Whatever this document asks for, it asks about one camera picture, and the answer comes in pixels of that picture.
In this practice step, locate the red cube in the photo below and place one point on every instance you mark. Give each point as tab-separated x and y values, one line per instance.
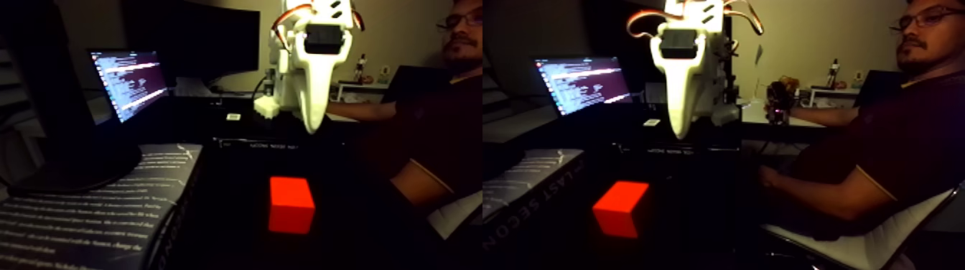
291	200

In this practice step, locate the dark leader arm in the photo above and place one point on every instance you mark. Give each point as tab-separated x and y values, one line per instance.
780	98

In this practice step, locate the small figurine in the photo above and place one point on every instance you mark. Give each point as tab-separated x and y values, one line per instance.
360	69

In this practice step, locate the black box white lettering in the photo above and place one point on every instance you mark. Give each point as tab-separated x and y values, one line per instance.
264	145

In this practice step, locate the person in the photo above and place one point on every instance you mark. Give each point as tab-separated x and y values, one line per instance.
441	120

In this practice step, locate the black wide monitor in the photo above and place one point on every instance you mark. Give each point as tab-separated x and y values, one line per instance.
196	38

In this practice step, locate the open laptop lit screen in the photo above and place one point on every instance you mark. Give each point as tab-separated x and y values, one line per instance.
132	79

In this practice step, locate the dark monitor with stand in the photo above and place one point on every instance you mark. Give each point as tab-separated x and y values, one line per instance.
75	162

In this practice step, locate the black box white printed text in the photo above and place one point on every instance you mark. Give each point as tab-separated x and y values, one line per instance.
90	226

